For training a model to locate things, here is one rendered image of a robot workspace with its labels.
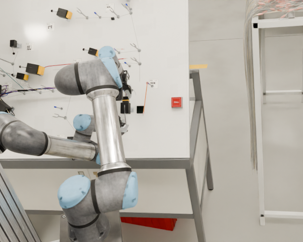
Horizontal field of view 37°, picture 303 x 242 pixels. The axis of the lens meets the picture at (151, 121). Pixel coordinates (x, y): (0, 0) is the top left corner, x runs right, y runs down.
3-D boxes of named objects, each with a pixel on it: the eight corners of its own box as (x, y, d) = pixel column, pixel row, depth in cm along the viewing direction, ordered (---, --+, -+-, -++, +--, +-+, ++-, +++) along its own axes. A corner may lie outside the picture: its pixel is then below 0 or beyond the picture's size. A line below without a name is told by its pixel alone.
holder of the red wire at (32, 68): (27, 65, 253) (16, 60, 242) (47, 68, 249) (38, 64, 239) (24, 73, 252) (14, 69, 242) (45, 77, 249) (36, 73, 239)
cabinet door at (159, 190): (192, 215, 256) (183, 164, 232) (102, 212, 269) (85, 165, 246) (193, 211, 258) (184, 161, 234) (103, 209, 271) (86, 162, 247)
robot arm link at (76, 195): (66, 202, 160) (55, 175, 152) (103, 195, 159) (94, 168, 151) (64, 228, 150) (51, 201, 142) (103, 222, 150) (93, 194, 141)
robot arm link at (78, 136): (79, 160, 197) (87, 137, 195) (64, 151, 204) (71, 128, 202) (93, 161, 203) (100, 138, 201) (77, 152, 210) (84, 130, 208)
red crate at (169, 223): (172, 232, 299) (170, 218, 291) (120, 222, 313) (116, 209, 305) (185, 199, 320) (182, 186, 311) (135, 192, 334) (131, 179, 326)
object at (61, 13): (56, 10, 251) (49, 4, 243) (74, 15, 248) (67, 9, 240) (54, 18, 251) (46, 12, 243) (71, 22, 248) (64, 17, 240)
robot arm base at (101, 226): (111, 242, 155) (105, 223, 149) (69, 252, 154) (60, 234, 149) (108, 210, 167) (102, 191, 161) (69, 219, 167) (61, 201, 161)
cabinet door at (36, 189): (102, 211, 270) (84, 164, 246) (20, 210, 283) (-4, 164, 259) (103, 209, 271) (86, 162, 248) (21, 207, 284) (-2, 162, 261)
